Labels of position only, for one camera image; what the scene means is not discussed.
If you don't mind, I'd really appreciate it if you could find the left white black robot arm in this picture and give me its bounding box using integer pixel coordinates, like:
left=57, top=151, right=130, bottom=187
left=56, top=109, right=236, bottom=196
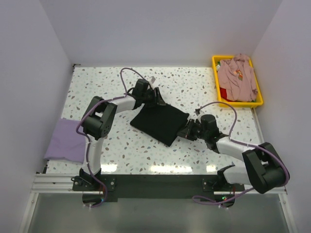
left=76, top=79, right=166, bottom=190

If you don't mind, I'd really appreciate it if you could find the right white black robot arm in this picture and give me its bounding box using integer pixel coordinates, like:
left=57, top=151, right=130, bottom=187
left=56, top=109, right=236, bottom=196
left=177, top=115, right=290, bottom=194

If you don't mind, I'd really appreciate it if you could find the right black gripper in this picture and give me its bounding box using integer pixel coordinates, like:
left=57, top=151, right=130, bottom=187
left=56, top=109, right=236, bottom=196
left=176, top=119, right=208, bottom=141

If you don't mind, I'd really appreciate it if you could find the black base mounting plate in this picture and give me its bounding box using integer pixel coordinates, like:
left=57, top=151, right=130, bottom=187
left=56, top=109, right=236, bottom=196
left=71, top=174, right=244, bottom=207

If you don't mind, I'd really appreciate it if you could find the black t shirt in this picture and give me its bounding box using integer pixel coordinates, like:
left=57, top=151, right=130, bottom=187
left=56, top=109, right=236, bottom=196
left=130, top=104, right=189, bottom=147

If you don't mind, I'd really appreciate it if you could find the aluminium extrusion rail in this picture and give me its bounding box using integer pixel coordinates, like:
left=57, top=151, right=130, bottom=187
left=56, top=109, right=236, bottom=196
left=30, top=172, right=289, bottom=195

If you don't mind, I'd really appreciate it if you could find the red garment in bin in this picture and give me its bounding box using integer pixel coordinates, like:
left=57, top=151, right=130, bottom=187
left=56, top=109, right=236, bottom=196
left=220, top=88, right=228, bottom=101

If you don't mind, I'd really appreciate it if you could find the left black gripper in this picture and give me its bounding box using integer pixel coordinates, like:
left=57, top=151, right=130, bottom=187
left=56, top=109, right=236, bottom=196
left=141, top=87, right=166, bottom=108

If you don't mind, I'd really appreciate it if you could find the folded lavender t shirt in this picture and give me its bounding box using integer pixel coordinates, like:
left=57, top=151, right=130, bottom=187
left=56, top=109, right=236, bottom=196
left=44, top=118, right=86, bottom=164

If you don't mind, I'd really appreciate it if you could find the pink shirt in bin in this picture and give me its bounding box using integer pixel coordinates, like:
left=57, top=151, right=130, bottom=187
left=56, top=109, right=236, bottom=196
left=218, top=54, right=258, bottom=102

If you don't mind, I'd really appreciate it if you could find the yellow plastic bin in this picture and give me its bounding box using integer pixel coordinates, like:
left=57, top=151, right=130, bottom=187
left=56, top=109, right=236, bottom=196
left=211, top=55, right=264, bottom=108

